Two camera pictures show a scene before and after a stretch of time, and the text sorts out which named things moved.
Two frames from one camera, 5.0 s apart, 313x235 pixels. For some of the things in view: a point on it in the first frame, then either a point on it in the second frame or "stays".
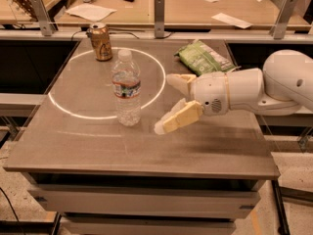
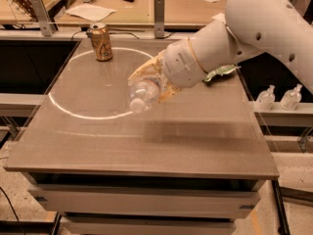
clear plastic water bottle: [126, 87] → [143, 95]
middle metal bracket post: [159, 17] stays
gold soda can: [100, 37] stays
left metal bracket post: [41, 13] stays
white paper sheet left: [91, 12] stays
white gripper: [209, 92] → [180, 66]
